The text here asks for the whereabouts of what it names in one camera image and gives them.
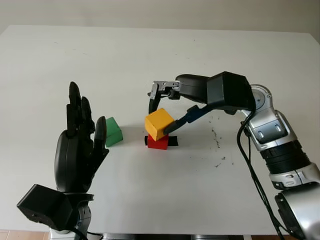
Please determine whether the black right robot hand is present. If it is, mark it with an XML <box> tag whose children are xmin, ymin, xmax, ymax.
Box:
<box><xmin>147</xmin><ymin>74</ymin><xmax>210</xmax><ymax>134</ymax></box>

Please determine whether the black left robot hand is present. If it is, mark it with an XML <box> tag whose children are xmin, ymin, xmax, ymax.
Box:
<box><xmin>54</xmin><ymin>81</ymin><xmax>110</xmax><ymax>194</ymax></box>

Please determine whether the green wooden block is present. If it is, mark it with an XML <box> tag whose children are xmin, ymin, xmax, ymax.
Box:
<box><xmin>104</xmin><ymin>116</ymin><xmax>124</xmax><ymax>148</ymax></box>

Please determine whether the yellow wooden block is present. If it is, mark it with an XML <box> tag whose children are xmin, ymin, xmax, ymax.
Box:
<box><xmin>144</xmin><ymin>108</ymin><xmax>175</xmax><ymax>141</ymax></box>

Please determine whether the red wooden block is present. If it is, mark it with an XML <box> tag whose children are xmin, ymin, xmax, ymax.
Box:
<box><xmin>147</xmin><ymin>134</ymin><xmax>169</xmax><ymax>151</ymax></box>

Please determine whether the black tape strip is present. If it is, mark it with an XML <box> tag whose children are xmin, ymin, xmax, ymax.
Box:
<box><xmin>144</xmin><ymin>135</ymin><xmax>179</xmax><ymax>147</ymax></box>

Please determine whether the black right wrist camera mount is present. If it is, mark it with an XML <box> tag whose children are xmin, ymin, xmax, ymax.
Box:
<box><xmin>206</xmin><ymin>71</ymin><xmax>256</xmax><ymax>112</ymax></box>

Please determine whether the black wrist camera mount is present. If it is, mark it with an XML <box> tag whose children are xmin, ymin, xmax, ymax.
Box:
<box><xmin>206</xmin><ymin>71</ymin><xmax>256</xmax><ymax>112</ymax></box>
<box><xmin>16</xmin><ymin>184</ymin><xmax>74</xmax><ymax>231</ymax></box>

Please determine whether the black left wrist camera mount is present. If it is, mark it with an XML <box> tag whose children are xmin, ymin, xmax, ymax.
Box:
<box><xmin>16</xmin><ymin>184</ymin><xmax>74</xmax><ymax>231</ymax></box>

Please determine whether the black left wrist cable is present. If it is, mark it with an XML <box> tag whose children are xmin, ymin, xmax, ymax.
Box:
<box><xmin>72</xmin><ymin>225</ymin><xmax>103</xmax><ymax>240</ymax></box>

